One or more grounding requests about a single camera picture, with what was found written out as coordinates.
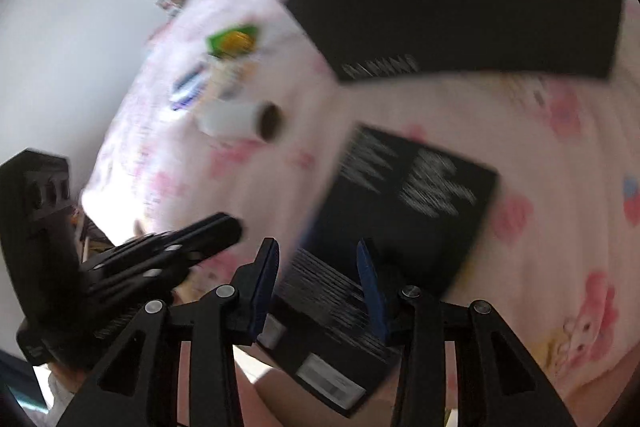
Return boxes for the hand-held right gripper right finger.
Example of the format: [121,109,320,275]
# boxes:
[356,238,576,427]

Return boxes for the white blue wet wipes pack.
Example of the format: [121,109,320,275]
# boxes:
[169,62,211,112]

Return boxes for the green snack packet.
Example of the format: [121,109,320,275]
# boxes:
[206,24,261,58]

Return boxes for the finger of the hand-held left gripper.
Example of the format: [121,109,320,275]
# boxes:
[82,234,201,308]
[125,214,244,253]

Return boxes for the white paper roll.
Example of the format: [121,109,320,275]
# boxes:
[195,99,283,142]

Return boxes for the black colourful printed box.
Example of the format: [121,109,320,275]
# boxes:
[267,123,501,418]

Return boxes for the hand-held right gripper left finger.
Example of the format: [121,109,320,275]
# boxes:
[55,238,280,427]

